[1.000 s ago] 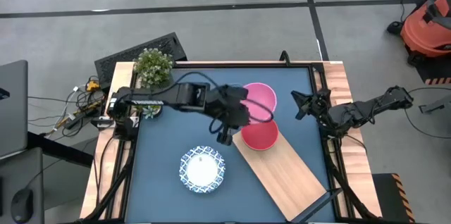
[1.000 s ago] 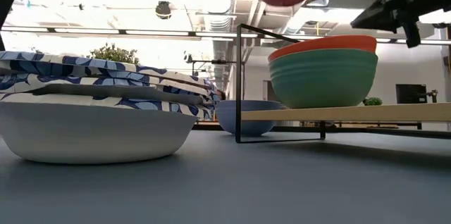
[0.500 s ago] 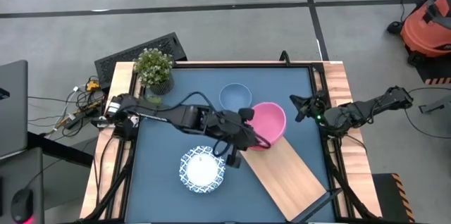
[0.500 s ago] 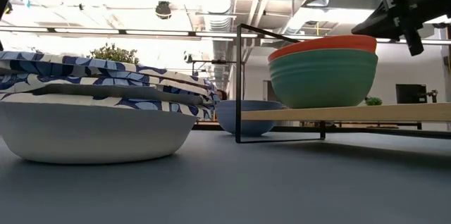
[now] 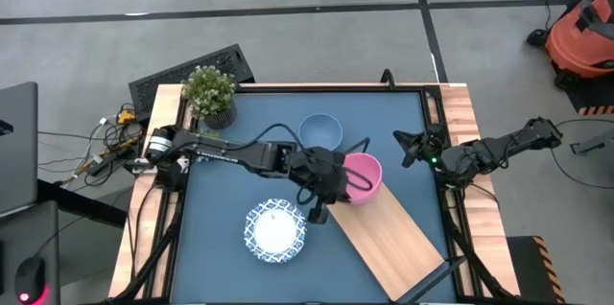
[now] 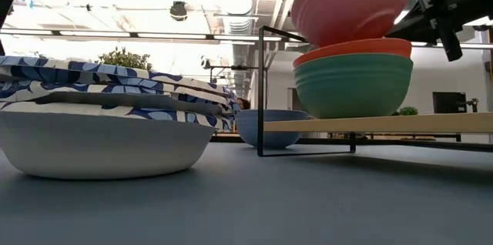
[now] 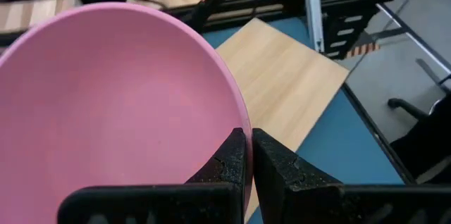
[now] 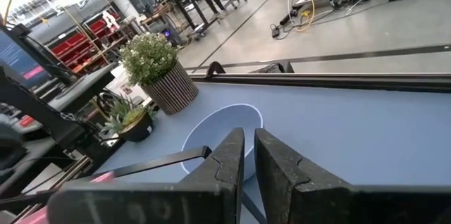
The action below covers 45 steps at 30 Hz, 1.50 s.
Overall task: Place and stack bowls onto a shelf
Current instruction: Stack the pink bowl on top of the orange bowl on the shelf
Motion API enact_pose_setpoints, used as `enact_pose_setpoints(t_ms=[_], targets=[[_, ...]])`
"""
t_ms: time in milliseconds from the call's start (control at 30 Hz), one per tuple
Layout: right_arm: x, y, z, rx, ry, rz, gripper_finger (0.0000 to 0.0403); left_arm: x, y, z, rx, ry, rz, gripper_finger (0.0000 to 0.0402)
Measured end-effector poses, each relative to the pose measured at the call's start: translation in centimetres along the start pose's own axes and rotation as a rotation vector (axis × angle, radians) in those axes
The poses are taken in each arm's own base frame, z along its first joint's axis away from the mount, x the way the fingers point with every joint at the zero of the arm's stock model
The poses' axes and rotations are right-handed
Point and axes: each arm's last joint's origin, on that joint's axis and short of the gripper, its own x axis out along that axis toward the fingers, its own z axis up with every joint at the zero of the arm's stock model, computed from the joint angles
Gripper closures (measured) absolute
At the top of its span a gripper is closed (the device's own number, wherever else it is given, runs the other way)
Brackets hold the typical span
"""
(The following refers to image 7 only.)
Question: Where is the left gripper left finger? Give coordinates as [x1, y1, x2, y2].
[185, 127, 247, 187]

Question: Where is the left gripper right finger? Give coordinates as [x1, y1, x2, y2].
[252, 127, 343, 224]

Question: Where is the pink plastic bowl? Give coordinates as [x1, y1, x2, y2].
[0, 1, 254, 224]

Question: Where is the black office chair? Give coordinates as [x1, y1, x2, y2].
[387, 93, 451, 185]

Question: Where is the black slotted base block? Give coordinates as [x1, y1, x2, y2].
[322, 7, 376, 59]

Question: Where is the wooden shelf with black frame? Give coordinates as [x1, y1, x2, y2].
[190, 0, 350, 223]

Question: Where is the black metal frame stand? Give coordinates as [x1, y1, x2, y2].
[165, 0, 416, 186]

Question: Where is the white frame post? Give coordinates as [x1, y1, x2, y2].
[304, 0, 326, 53]

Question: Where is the grey metal rail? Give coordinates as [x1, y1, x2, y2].
[375, 4, 451, 94]

